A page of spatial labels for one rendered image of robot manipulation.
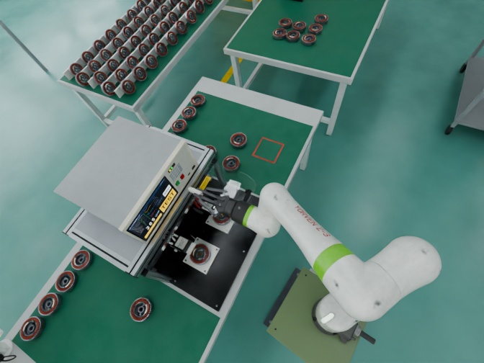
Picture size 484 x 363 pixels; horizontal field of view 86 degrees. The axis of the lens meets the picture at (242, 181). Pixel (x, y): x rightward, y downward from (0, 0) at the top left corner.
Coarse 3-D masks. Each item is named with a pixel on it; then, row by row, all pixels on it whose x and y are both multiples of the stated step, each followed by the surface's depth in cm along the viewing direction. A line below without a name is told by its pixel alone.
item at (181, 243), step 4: (168, 232) 137; (180, 236) 133; (172, 240) 135; (176, 240) 132; (180, 240) 132; (184, 240) 132; (188, 240) 131; (176, 244) 131; (180, 244) 131; (184, 244) 130; (188, 244) 132; (192, 244) 134; (180, 248) 130; (184, 248) 130; (188, 248) 133; (192, 248) 133; (184, 252) 131; (188, 252) 133
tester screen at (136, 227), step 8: (160, 184) 105; (168, 184) 110; (160, 192) 107; (168, 192) 113; (152, 200) 104; (144, 208) 102; (152, 208) 106; (144, 216) 103; (152, 216) 108; (136, 224) 101; (144, 224) 105; (152, 224) 111; (136, 232) 103; (144, 232) 108
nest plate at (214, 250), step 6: (198, 240) 145; (210, 246) 142; (204, 252) 142; (216, 252) 141; (186, 258) 141; (210, 258) 140; (192, 264) 139; (204, 264) 139; (210, 264) 138; (204, 270) 137
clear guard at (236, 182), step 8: (208, 168) 132; (216, 168) 132; (224, 168) 131; (216, 176) 129; (224, 176) 129; (232, 176) 128; (240, 176) 128; (248, 176) 128; (200, 184) 128; (208, 184) 128; (216, 184) 127; (224, 184) 127; (232, 184) 126; (240, 184) 126; (248, 184) 128; (256, 184) 131; (232, 192) 124; (240, 192) 125; (192, 200) 125; (216, 200) 123; (224, 216) 120
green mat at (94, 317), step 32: (96, 256) 151; (96, 288) 143; (128, 288) 141; (160, 288) 139; (64, 320) 138; (96, 320) 136; (128, 320) 134; (160, 320) 132; (192, 320) 130; (32, 352) 132; (64, 352) 130; (96, 352) 129; (128, 352) 127; (160, 352) 125; (192, 352) 124
